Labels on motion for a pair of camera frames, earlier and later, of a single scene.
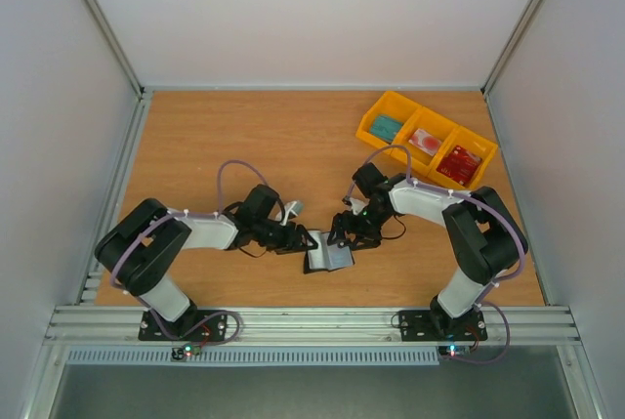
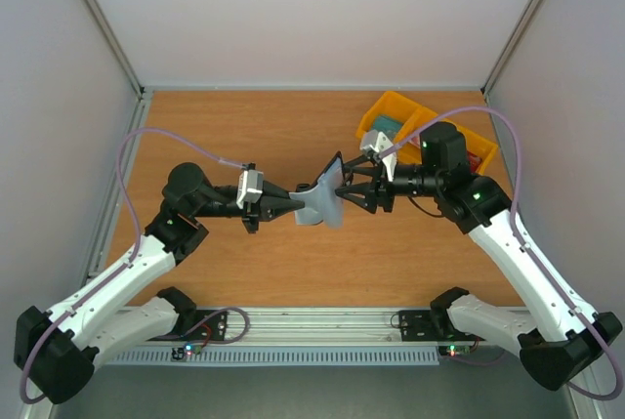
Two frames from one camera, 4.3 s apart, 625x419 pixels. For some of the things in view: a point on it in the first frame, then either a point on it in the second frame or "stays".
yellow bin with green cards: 385,119 stays
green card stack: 385,128 stays
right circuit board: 455,350 stays
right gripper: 355,231 to 382,189
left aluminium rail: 93,279 stays
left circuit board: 187,351 stays
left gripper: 293,240 to 266,206
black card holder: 326,256 to 323,198
